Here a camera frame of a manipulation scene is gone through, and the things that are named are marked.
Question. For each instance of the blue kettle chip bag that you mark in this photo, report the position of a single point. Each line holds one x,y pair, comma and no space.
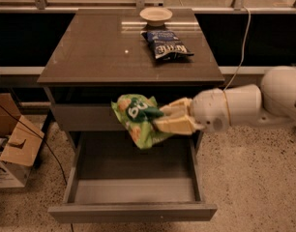
165,45

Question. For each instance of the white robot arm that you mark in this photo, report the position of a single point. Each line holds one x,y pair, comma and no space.
271,103

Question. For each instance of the closed top drawer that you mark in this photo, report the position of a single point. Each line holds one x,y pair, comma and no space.
86,117

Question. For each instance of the dark grey drawer cabinet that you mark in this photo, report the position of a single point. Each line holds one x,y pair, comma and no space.
103,56

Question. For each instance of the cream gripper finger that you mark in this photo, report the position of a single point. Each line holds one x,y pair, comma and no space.
178,107
184,125

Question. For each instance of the open cardboard box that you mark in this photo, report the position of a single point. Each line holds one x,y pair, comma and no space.
20,142

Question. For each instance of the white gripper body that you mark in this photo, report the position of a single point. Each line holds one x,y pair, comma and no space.
208,109

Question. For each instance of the white paper bowl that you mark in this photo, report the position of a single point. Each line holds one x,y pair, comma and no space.
156,16

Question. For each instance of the green rice chip bag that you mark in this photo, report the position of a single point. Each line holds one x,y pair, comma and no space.
137,113

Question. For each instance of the open middle drawer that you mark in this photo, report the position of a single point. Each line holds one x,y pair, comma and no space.
111,180

